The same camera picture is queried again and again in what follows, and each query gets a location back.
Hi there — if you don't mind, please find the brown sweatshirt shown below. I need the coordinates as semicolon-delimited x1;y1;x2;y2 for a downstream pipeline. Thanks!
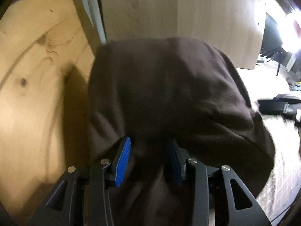
88;38;275;225

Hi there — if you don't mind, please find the pink plaid blanket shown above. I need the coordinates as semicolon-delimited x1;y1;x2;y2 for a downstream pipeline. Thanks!
237;63;300;225

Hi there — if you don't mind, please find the light wooden cabinet panel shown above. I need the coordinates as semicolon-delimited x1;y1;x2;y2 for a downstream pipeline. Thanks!
100;0;266;70

